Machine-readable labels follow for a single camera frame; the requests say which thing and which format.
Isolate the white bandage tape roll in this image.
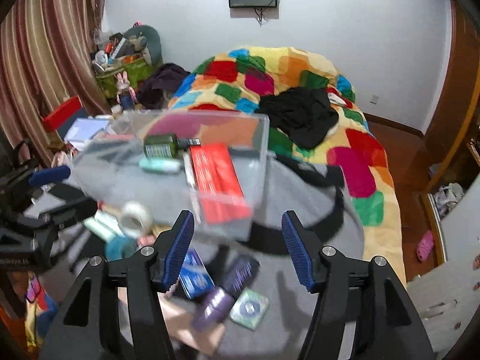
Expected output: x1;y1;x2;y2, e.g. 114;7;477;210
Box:
118;201;154;238

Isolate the blue Max box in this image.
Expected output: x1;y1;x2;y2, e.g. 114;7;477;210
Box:
179;248;215;299

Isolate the red box on desk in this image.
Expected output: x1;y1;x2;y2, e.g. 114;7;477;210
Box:
41;96;82;133

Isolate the purple black bottle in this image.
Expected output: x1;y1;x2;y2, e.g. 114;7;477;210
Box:
190;254;260;332

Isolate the red flat box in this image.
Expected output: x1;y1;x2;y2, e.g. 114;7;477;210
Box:
190;143;252;225

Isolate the blue tape roll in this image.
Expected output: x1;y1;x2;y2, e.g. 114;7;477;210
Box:
105;236;137;262

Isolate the white notebook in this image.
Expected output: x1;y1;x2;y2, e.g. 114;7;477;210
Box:
64;118;110;146

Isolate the green square packet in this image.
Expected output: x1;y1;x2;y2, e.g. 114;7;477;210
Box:
229;289;270;331

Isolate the mint green tube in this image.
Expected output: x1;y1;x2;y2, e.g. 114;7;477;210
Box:
139;158;183;174

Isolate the white green tube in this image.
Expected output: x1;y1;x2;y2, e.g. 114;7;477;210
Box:
83;210;124;242

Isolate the clear plastic storage bin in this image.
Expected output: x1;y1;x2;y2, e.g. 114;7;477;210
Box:
72;109;269;241

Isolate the dark green dropper bottle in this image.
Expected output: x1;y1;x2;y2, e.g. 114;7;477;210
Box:
143;133;201;158

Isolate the beige foundation bottle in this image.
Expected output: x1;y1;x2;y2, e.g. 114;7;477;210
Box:
117;286;226;357

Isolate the bunny figurine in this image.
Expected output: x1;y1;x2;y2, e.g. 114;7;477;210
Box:
116;71;137;111

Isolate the pink slipper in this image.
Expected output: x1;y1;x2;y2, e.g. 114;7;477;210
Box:
416;230;434;263

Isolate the green box with clutter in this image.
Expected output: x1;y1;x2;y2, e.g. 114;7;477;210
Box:
94;47;155;99

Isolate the striped curtain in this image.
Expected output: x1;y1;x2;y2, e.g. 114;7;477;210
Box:
1;0;109;166

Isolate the dark purple clothes pile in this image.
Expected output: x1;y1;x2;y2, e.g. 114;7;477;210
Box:
137;63;191;110

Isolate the black clothing on bed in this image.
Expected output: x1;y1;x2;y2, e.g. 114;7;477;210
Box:
256;87;339;150

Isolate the colorful patchwork blanket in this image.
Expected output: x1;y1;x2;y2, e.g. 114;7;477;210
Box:
168;46;406;281

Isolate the grey neck pillow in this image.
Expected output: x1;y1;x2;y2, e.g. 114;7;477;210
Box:
124;24;163;65

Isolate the wooden door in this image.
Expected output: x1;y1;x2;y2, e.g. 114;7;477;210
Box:
425;0;479;192

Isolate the wooden shelf unit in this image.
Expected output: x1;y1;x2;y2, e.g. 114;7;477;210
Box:
420;136;479;266

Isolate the pink white braided rope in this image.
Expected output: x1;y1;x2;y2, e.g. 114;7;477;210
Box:
164;280;181;301

